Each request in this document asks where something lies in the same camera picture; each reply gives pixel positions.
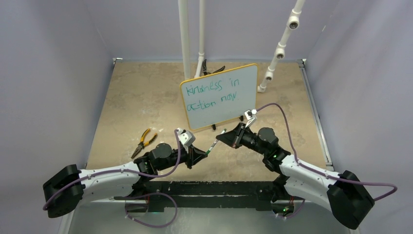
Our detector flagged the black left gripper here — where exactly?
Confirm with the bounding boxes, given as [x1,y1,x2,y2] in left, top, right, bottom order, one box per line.
[157,143,207,171]

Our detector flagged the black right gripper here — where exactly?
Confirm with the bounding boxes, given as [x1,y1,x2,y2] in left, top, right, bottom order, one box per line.
[217,123,267,156]

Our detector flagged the white green marker pen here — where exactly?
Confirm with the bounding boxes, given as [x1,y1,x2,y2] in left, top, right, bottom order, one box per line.
[206,128,227,155]

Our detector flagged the yellow framed whiteboard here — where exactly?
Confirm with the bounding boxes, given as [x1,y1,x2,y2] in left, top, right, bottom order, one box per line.
[180,63,258,130]

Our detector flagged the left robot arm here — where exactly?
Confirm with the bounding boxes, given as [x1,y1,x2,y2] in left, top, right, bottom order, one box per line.
[43,143,207,218]

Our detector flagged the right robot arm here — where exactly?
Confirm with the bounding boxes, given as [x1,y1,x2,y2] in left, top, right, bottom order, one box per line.
[216,123,375,230]

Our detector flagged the yellow black pliers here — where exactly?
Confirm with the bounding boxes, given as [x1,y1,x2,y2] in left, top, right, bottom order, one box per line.
[131,128,158,159]

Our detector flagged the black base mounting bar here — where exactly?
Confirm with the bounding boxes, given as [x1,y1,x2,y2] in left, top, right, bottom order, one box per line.
[115,181,302,214]

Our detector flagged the thin white vertical pipe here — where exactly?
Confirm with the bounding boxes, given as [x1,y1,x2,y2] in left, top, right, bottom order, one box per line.
[194,0,206,78]

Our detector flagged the white pipe with fittings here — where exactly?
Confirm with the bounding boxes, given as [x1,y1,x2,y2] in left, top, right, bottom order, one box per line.
[257,0,306,93]

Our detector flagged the thick white vertical pipe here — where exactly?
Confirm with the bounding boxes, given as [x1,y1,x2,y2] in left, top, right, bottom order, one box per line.
[178,0,191,80]

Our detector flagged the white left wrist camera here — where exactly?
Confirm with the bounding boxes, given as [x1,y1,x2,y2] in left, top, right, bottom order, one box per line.
[177,128,196,153]

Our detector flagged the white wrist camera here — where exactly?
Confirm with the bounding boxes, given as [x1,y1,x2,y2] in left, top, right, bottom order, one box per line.
[177,128,196,153]
[244,109,257,128]

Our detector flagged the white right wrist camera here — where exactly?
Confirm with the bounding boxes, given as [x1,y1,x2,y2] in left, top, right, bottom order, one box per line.
[244,109,257,128]

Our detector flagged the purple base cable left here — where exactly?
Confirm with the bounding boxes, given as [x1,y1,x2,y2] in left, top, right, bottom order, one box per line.
[124,191,179,228]

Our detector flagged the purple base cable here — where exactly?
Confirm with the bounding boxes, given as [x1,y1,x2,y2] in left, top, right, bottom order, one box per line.
[274,198,306,221]
[124,191,179,228]

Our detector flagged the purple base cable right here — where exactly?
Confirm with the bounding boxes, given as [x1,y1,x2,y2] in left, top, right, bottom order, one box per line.
[274,198,306,221]

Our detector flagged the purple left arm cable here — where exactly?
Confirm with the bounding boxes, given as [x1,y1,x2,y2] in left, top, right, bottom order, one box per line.
[42,129,183,211]

